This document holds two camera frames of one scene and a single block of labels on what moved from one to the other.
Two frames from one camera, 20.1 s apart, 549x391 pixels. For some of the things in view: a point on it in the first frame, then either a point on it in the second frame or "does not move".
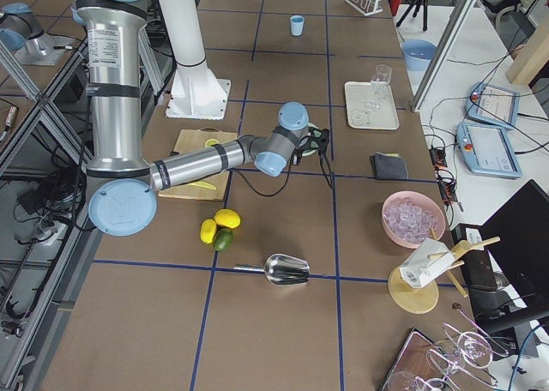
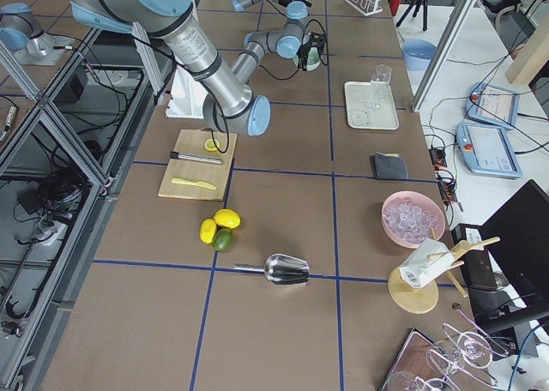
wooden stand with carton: [414, 287] does not move
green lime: [223, 238] does not move
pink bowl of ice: [409, 218] does not move
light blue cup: [297, 24] to [297, 9]
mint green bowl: [313, 144] to [313, 58]
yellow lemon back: [227, 217] does not move
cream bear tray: [371, 108] does not move
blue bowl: [419, 53] does not move
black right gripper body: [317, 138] to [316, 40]
